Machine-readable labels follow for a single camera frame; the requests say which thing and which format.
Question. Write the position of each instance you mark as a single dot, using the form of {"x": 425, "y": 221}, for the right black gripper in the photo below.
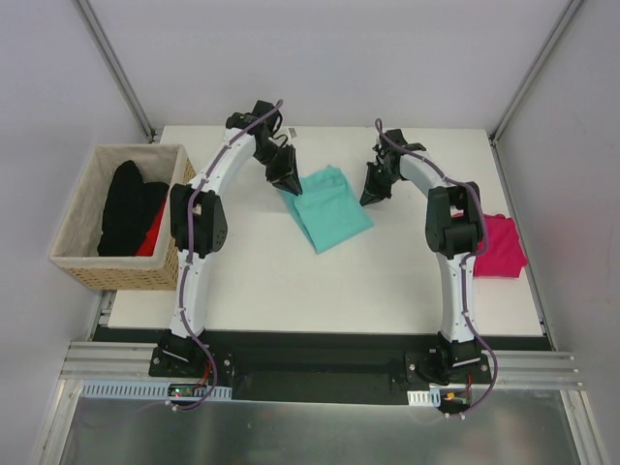
{"x": 378, "y": 175}

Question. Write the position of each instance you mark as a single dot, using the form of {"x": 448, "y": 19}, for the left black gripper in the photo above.
{"x": 281, "y": 164}

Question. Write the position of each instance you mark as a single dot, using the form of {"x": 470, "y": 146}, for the teal t-shirt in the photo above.
{"x": 327, "y": 212}

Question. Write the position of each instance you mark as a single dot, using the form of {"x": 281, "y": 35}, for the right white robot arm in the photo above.
{"x": 454, "y": 231}

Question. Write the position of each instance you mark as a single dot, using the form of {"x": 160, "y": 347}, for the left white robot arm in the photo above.
{"x": 198, "y": 223}

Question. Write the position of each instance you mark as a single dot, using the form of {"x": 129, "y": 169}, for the pink folded t-shirt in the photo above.
{"x": 504, "y": 257}

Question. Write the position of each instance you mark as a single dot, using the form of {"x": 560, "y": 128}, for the black garment in basket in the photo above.
{"x": 127, "y": 213}

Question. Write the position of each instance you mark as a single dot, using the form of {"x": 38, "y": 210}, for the red garment in basket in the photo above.
{"x": 147, "y": 246}

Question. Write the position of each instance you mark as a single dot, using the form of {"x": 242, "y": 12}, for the wicker laundry basket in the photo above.
{"x": 75, "y": 247}

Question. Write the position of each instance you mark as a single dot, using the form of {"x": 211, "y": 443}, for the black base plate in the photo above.
{"x": 372, "y": 369}

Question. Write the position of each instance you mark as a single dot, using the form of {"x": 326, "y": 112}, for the right aluminium corner post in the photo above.
{"x": 552, "y": 41}

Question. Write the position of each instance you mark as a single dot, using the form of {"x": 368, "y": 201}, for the aluminium corner post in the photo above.
{"x": 115, "y": 68}
{"x": 552, "y": 41}

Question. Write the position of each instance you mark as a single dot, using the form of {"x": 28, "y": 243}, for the right white cable duct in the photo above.
{"x": 424, "y": 398}

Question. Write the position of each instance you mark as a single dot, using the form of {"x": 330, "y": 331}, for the white cable duct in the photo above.
{"x": 424, "y": 398}
{"x": 134, "y": 390}

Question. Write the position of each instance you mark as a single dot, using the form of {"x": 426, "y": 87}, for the left aluminium corner post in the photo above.
{"x": 115, "y": 68}

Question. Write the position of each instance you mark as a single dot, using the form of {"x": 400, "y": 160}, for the aluminium rail frame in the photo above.
{"x": 129, "y": 362}

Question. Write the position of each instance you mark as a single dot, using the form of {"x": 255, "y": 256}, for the left white cable duct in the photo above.
{"x": 134, "y": 390}

